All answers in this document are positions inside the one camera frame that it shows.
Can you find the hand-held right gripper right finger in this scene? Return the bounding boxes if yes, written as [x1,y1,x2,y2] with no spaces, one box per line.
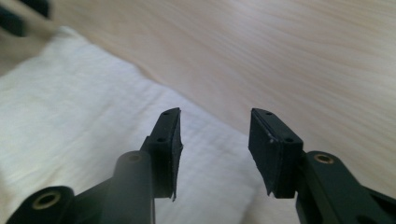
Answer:
[247,107,304,200]

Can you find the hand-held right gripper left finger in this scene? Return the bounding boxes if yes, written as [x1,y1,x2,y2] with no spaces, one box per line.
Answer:
[139,106,184,202]

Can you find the cream towel with white label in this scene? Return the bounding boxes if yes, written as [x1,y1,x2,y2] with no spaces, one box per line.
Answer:
[0,25,264,224]

